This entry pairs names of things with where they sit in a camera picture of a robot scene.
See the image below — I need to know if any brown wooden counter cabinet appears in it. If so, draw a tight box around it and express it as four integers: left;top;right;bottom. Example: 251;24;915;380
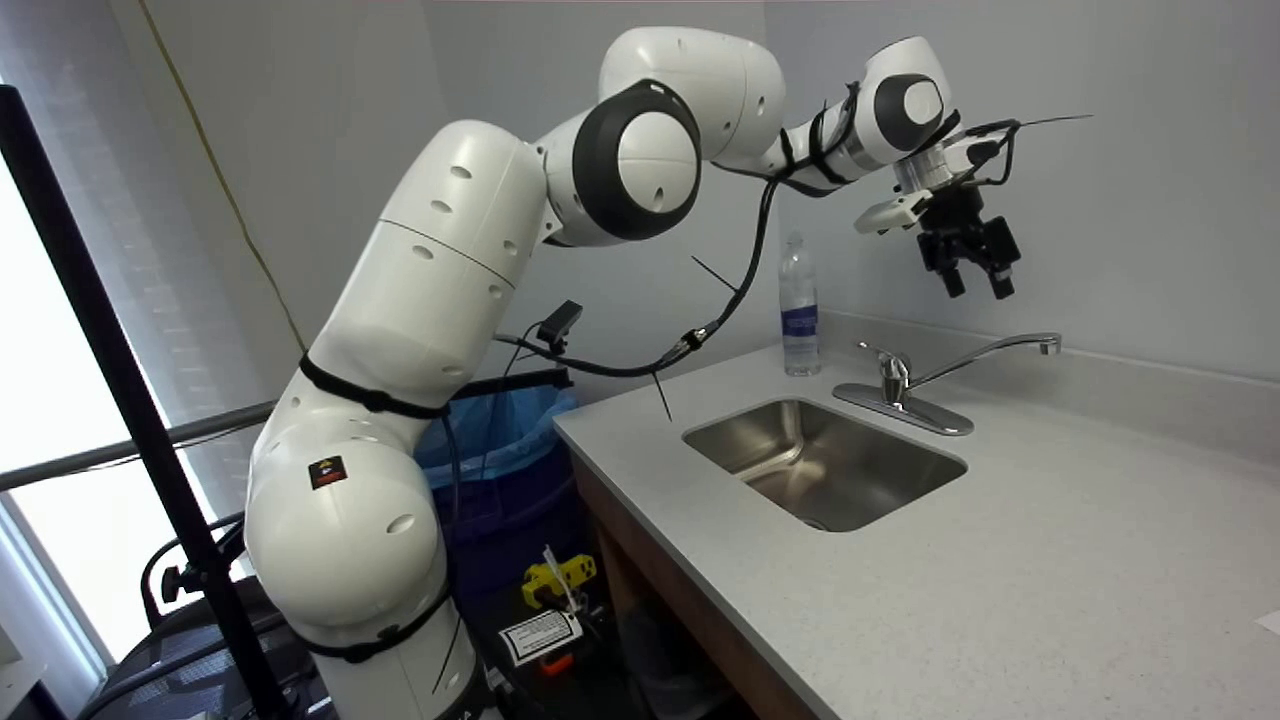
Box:
565;452;820;720

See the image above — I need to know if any black cart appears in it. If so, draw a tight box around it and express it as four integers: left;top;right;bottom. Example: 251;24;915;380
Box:
76;510;333;720

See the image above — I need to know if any small black camera on stand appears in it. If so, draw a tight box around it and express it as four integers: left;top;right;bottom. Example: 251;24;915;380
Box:
531;295;586;360

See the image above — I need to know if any yellow tool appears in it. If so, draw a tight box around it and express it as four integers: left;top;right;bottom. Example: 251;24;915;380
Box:
517;549;604;611

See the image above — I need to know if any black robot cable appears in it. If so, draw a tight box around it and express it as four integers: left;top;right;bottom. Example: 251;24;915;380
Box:
490;111;1091;382

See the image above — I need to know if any white labelled box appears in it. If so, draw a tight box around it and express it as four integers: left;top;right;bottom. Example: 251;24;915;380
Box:
494;602;593;673

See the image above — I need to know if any thin yellow cord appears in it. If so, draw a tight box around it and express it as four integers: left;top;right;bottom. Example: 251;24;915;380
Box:
137;0;312;352

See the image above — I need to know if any clear smartwater plastic bottle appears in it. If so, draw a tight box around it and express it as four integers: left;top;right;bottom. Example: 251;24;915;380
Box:
774;235;826;380

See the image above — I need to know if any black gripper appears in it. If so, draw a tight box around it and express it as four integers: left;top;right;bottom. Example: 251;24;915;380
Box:
915;181;1025;305

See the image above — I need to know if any stainless steel sink basin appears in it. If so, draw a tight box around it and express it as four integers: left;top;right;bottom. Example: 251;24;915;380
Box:
679;394;970;534

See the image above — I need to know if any chrome sink faucet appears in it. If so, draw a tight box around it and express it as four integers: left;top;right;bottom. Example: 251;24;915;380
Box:
831;328;1069;441

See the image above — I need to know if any black tripod pole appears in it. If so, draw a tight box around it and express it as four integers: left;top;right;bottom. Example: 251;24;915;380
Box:
0;82;291;720

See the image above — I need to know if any blue bin with bag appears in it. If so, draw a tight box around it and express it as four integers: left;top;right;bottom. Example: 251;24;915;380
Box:
411;367;631;677

